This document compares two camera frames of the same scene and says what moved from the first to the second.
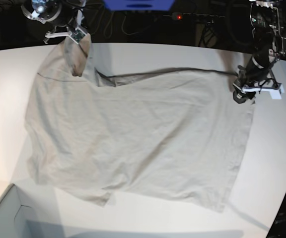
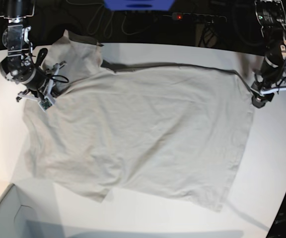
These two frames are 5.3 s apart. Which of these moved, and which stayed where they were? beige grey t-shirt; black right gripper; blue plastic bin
Moved: black right gripper
Stayed: beige grey t-shirt; blue plastic bin
